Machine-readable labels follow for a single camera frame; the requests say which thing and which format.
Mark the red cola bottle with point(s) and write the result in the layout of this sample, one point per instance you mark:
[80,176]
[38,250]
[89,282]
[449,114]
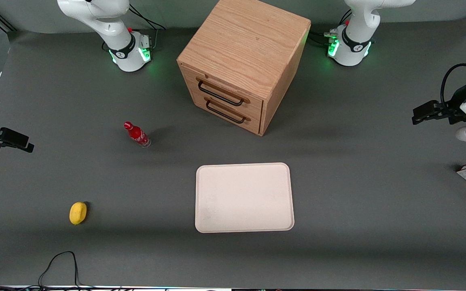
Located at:
[137,134]

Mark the yellow lemon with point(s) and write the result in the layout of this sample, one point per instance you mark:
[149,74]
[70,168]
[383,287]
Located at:
[77,213]

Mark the dark grey table mat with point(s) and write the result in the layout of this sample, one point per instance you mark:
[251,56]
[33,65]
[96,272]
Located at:
[338,242]

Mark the wooden drawer front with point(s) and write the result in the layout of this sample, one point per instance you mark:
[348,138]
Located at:
[253,106]
[253,123]

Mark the black frame strut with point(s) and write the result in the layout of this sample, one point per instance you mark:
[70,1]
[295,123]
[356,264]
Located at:
[0,20]

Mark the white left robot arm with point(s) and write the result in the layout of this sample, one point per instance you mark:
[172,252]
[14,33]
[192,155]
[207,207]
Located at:
[354,38]

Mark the white rectangular tray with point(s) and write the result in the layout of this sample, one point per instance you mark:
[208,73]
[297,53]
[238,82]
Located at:
[244,198]

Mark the oak wooden drawer cabinet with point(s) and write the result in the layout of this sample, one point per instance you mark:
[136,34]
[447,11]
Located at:
[245,44]

